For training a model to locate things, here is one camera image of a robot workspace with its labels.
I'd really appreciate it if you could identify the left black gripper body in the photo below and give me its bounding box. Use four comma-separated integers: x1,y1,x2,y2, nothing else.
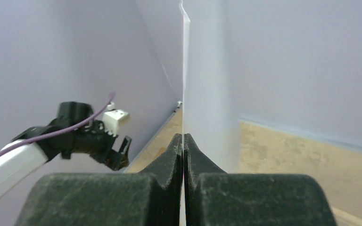
72,120,132,171

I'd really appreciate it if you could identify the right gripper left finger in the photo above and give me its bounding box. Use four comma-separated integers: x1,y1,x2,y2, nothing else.
139,133,182,226

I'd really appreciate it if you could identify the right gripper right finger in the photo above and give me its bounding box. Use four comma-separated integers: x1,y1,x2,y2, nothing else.
183,133,228,226

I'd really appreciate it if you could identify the printed photo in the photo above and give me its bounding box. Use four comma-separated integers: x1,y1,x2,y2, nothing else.
179,0,241,226

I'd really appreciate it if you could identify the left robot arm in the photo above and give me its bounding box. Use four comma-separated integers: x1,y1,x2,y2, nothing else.
0,102,132,198

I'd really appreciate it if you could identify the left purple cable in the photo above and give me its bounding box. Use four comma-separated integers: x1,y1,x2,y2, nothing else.
0,91,116,169

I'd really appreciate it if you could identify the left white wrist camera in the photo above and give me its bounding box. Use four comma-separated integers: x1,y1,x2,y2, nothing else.
102,102,130,137

